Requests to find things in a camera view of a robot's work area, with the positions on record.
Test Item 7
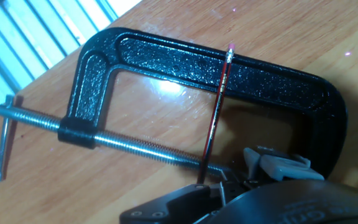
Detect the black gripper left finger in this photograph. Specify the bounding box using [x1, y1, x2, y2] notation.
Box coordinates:
[218, 180, 245, 207]

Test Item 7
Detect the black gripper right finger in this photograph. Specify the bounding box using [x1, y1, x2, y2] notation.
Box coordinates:
[242, 178, 261, 190]

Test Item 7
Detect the red black striped pencil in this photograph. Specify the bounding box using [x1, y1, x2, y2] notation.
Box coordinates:
[196, 43, 236, 185]

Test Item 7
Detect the black metal C-clamp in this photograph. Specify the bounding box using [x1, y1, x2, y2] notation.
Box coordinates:
[0, 27, 349, 183]

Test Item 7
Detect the varnished wooden board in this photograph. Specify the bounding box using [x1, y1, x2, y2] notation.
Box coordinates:
[0, 0, 358, 224]

